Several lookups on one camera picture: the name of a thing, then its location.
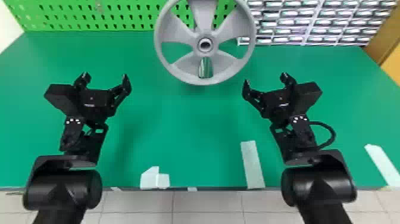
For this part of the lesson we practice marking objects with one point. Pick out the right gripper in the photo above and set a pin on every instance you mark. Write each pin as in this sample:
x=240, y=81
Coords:
x=279, y=106

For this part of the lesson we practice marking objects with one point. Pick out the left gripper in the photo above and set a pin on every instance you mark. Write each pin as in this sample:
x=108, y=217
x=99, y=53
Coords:
x=95, y=104

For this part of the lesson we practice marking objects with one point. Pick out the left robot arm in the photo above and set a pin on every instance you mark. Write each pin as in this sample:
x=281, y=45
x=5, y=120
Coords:
x=67, y=181

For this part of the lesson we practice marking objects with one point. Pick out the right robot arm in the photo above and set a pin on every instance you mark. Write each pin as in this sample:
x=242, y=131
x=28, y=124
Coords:
x=317, y=184

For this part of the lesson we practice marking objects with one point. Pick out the metal stand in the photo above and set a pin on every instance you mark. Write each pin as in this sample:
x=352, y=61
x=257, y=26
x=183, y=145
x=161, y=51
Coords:
x=205, y=68

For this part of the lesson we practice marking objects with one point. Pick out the grey wheel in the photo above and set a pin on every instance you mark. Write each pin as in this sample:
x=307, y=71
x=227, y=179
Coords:
x=187, y=64

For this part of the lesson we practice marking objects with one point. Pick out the white drawer cabinet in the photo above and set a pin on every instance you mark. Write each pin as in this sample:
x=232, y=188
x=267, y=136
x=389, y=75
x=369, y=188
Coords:
x=281, y=22
x=353, y=22

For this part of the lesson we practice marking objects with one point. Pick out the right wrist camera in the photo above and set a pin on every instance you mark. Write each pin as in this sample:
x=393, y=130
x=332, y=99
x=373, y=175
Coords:
x=308, y=95

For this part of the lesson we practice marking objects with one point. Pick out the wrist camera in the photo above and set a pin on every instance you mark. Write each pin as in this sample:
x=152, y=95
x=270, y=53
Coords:
x=308, y=95
x=62, y=97

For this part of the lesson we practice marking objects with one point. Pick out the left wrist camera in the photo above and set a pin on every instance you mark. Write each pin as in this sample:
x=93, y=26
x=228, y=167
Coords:
x=62, y=97

